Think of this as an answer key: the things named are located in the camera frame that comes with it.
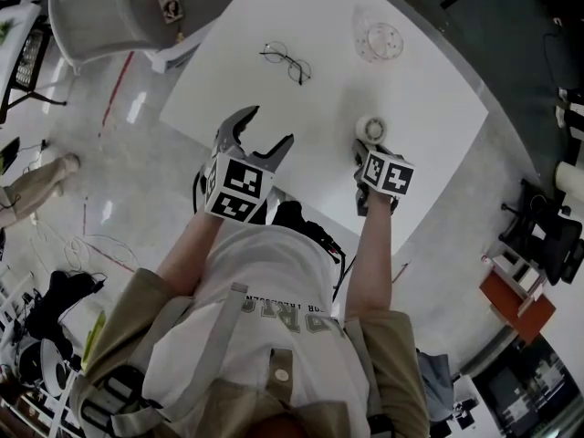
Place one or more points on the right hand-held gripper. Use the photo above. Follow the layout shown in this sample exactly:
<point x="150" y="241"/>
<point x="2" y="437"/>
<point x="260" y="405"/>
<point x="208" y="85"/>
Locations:
<point x="388" y="176"/>

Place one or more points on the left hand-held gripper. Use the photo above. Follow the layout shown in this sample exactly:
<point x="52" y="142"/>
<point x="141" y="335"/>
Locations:
<point x="237" y="185"/>

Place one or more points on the person's left forearm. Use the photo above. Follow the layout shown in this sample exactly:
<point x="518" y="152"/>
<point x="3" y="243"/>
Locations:
<point x="187" y="258"/>

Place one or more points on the person's right forearm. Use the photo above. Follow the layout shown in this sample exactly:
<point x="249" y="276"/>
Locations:
<point x="369" y="263"/>

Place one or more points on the person's black trousers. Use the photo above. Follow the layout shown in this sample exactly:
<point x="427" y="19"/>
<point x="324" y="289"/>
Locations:
<point x="287" y="215"/>

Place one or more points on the thin-rimmed round eyeglasses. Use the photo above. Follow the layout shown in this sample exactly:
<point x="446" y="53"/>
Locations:
<point x="275" y="53"/>

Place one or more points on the black hip-worn device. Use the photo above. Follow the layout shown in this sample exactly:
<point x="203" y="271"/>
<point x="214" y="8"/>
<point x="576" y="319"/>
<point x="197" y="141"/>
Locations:
<point x="324" y="240"/>

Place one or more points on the person's white printed shirt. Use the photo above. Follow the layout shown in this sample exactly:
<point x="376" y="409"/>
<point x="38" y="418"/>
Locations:
<point x="264" y="267"/>

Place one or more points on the small printed photo card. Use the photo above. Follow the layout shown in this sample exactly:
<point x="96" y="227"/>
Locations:
<point x="171" y="6"/>

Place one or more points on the small white shelf rack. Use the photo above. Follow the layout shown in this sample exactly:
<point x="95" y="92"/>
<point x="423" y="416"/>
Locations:
<point x="520" y="269"/>

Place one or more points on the white grey-seated chair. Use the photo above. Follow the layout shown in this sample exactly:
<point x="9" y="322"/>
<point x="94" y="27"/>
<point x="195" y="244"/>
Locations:
<point x="96" y="12"/>

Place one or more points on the black office chair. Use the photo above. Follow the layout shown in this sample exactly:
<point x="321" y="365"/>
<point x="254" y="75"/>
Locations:
<point x="552" y="240"/>

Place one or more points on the white round-legged counter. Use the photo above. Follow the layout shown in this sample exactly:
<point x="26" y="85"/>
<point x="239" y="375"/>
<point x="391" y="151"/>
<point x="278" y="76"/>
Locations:
<point x="572" y="178"/>

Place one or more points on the orange flat box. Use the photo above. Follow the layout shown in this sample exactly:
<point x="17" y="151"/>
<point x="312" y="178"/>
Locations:
<point x="511" y="304"/>

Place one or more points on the person's khaki vest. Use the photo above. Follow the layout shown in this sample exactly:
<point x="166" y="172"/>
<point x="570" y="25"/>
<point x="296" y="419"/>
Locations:
<point x="128" y="317"/>

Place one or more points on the grey blue jacket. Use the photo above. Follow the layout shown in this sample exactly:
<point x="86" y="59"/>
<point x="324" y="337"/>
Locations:
<point x="435" y="381"/>

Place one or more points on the black keyboard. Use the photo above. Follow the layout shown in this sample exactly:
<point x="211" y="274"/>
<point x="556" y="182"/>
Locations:
<point x="29" y="57"/>

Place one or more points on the black fabric bag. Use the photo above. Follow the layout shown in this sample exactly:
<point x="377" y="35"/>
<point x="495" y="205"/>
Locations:
<point x="59" y="295"/>

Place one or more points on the lime green plastic crate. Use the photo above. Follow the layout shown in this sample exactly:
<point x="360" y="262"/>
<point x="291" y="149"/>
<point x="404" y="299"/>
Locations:
<point x="93" y="340"/>

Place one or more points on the white black-legged side table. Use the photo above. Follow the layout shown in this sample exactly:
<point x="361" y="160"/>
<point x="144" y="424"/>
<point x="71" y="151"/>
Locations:
<point x="18" y="16"/>

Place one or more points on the green plant sprig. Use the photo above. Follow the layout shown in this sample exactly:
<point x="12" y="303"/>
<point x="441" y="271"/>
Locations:
<point x="5" y="30"/>

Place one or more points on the black harness buckle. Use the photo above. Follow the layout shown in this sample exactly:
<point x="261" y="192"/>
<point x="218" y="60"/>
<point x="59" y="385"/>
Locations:
<point x="114" y="395"/>

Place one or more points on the oval white pod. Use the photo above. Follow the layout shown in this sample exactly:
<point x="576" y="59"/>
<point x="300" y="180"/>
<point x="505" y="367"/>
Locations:
<point x="50" y="363"/>

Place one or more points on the white storage rack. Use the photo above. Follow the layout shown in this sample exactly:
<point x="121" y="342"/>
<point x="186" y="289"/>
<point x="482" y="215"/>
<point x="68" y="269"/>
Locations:
<point x="27" y="409"/>

